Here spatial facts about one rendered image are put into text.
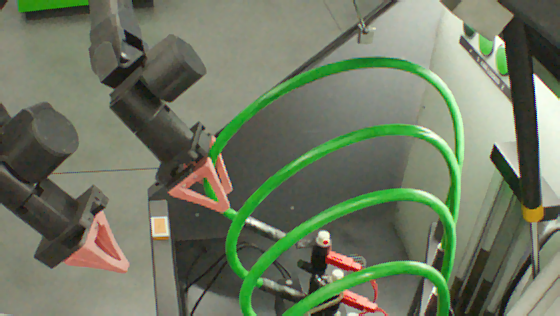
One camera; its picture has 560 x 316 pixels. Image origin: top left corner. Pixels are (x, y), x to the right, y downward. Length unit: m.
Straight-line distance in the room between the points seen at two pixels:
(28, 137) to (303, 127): 0.67
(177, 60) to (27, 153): 0.22
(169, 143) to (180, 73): 0.09
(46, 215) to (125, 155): 2.25
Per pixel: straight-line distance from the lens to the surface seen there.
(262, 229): 0.91
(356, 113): 1.23
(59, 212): 0.72
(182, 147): 0.81
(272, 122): 1.19
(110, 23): 0.87
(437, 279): 0.70
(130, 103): 0.80
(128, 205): 2.69
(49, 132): 0.66
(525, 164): 0.50
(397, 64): 0.80
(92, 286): 2.39
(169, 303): 1.09
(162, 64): 0.78
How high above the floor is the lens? 1.79
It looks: 38 degrees down
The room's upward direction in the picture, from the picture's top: 5 degrees clockwise
